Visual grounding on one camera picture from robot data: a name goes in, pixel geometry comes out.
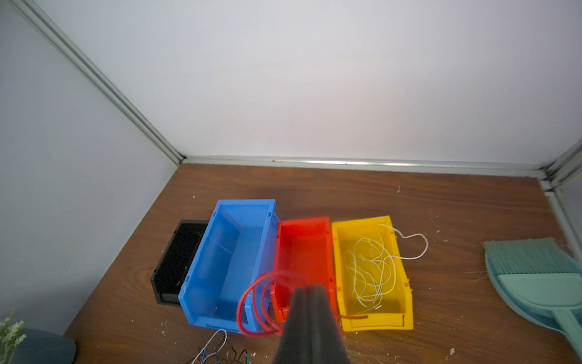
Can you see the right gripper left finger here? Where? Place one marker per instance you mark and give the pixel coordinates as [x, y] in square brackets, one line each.
[295, 343]

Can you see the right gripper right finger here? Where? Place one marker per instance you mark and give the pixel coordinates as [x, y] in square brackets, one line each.
[326, 343]

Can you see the yellow plastic bin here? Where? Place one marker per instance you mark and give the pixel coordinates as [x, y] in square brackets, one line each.
[373, 291]

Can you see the red plastic bin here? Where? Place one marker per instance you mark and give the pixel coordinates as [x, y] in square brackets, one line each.
[305, 247]

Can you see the blue plastic bin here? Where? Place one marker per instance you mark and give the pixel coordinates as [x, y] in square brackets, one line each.
[237, 247]

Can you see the black plastic bin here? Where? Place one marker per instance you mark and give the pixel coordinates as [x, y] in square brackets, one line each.
[171, 271]

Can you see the green dustpan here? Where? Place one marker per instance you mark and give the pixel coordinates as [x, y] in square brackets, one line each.
[540, 282]

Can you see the small green potted plant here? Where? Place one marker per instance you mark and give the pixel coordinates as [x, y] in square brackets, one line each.
[21, 345]

